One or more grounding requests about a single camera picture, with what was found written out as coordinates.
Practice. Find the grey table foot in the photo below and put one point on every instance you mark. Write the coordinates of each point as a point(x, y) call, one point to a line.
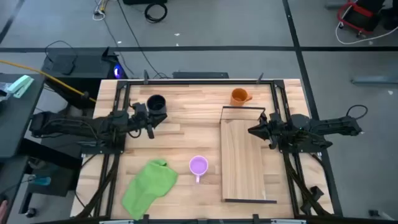
point(373, 80)

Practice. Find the red and black cart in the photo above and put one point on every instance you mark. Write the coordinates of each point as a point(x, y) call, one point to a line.
point(357, 17)

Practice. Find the black mug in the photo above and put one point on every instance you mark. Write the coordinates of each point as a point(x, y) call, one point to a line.
point(156, 104)

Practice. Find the black power strip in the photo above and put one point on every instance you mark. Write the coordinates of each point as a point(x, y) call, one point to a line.
point(200, 75)

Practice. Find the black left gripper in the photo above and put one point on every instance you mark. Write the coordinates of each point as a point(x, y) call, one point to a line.
point(140, 121)

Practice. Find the black computer tower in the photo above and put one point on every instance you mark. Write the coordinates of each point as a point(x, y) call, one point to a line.
point(90, 67)

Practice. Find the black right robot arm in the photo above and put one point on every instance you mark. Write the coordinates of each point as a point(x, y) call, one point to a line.
point(323, 126)

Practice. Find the black metal table frame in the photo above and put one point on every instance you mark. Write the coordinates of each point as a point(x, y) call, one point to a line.
point(199, 82)

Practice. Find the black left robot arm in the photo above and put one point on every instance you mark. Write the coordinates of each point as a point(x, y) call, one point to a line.
point(74, 126)

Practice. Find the orange mug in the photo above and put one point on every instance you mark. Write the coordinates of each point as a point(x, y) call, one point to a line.
point(238, 97)

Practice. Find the mint green stapler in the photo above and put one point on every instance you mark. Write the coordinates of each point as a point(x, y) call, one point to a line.
point(20, 86)

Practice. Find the purple mug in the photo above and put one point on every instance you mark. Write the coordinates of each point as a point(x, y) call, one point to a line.
point(198, 165)

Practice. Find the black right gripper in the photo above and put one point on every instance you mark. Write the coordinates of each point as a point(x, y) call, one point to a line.
point(275, 127)

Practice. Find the blue bottle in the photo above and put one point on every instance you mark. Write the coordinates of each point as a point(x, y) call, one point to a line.
point(40, 180)

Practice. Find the black desk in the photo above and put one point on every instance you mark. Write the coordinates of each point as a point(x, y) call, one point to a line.
point(15, 124)

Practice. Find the wooden tray board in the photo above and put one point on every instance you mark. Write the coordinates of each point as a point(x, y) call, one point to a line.
point(242, 161)

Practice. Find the green microfibre cloth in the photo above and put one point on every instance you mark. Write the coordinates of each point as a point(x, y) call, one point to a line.
point(149, 186)

